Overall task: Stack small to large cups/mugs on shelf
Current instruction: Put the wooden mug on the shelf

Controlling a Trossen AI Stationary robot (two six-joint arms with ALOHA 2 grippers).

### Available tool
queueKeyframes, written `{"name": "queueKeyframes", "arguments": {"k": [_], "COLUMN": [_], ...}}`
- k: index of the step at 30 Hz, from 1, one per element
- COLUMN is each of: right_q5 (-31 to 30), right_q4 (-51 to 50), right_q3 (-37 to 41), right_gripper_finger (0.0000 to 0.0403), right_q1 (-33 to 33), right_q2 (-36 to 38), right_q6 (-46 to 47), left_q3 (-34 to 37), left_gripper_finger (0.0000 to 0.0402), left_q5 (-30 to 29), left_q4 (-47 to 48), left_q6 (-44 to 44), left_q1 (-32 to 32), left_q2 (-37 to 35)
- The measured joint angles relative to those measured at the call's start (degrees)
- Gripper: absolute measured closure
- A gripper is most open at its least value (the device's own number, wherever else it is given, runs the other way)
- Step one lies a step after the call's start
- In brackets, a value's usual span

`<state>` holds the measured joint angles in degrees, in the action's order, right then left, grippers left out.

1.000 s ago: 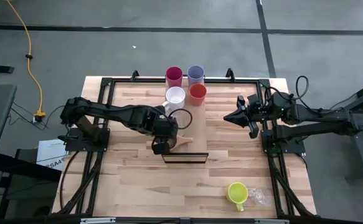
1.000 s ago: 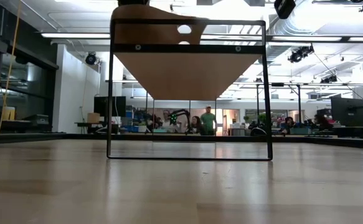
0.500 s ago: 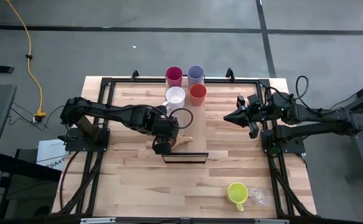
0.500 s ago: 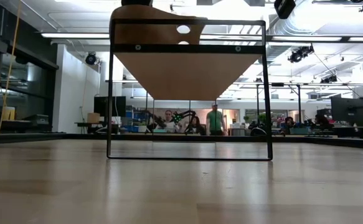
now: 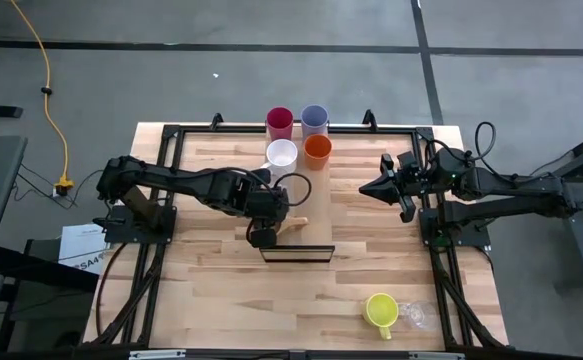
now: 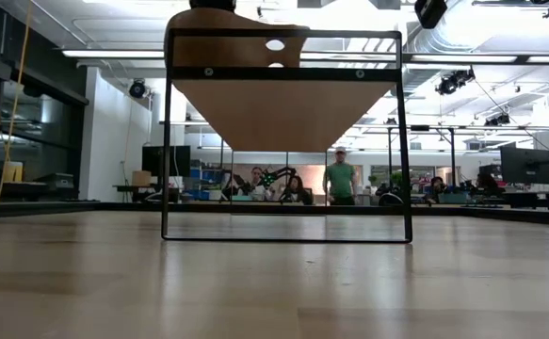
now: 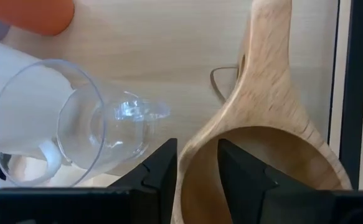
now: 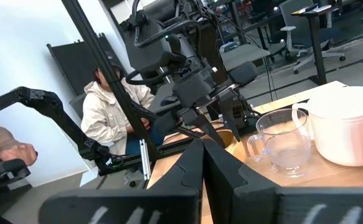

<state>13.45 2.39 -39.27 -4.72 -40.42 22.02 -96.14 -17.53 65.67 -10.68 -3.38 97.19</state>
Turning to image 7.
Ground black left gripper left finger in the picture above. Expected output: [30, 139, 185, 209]
[0, 138, 178, 224]

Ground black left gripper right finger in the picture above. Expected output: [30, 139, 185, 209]
[217, 139, 363, 224]

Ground clear glass cup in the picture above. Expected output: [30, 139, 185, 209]
[0, 58, 172, 187]

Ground wooden cup with handle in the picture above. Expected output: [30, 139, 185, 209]
[171, 0, 353, 224]

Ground white mug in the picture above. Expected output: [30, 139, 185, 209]
[0, 35, 76, 195]

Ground orange cup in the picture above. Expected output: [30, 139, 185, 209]
[0, 0, 75, 36]

